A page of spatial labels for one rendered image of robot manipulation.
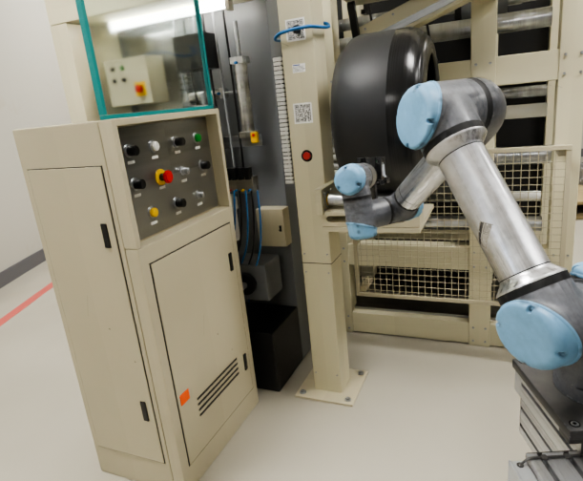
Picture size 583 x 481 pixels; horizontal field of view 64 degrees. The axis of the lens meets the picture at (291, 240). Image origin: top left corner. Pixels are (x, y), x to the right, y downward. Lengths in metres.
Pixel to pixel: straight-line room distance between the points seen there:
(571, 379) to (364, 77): 1.03
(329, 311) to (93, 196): 1.05
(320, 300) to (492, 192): 1.26
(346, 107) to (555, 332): 1.01
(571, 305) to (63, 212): 1.35
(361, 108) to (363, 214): 0.46
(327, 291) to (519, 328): 1.24
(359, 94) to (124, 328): 1.04
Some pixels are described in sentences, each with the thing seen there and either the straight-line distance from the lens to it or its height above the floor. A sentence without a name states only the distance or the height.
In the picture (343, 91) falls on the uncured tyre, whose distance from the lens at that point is 1.58.
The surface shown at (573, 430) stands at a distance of 0.93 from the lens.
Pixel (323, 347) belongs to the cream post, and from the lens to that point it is 2.11.
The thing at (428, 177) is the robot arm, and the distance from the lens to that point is 1.15.
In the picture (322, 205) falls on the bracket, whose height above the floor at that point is 0.89.
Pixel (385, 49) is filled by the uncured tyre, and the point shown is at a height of 1.39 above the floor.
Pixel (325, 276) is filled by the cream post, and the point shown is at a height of 0.56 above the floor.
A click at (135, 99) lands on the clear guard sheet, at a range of 1.52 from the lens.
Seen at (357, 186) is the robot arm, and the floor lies 1.05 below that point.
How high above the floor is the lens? 1.27
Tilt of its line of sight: 16 degrees down
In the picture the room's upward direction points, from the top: 6 degrees counter-clockwise
